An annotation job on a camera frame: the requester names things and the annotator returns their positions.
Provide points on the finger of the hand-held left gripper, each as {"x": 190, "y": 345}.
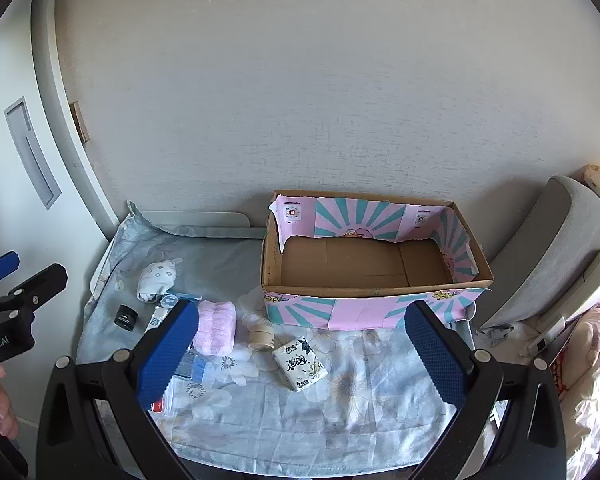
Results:
{"x": 40, "y": 282}
{"x": 0, "y": 266}

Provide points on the small beige tape roll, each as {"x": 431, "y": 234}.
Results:
{"x": 261, "y": 336}

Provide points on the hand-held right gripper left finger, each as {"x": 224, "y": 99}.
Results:
{"x": 164, "y": 360}

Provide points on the small black jar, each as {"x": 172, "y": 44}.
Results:
{"x": 126, "y": 316}

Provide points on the small blue carton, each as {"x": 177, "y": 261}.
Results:
{"x": 186, "y": 297}

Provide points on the round grey badge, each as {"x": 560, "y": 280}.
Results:
{"x": 169, "y": 301}

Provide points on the grey crumpled cloth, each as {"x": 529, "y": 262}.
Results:
{"x": 495, "y": 332}

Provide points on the white patterned sock bundle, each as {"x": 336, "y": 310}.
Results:
{"x": 156, "y": 280}

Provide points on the person's left hand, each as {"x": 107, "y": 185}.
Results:
{"x": 5, "y": 405}

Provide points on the clear plastic dental floss box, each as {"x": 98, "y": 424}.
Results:
{"x": 187, "y": 375}

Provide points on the grey cushioned chair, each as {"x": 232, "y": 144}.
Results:
{"x": 545, "y": 250}

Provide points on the pink printed cardboard box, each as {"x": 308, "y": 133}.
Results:
{"x": 360, "y": 267}

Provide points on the floral light blue bedsheet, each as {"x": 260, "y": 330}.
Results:
{"x": 300, "y": 410}

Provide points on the small white tube carton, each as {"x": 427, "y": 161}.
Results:
{"x": 156, "y": 319}

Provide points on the pink fluffy towel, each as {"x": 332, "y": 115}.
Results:
{"x": 216, "y": 327}

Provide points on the printed tissue packet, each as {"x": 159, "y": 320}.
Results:
{"x": 300, "y": 364}

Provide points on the pink blanket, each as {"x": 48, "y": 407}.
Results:
{"x": 595, "y": 375}

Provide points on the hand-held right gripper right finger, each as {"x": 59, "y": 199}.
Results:
{"x": 436, "y": 357}

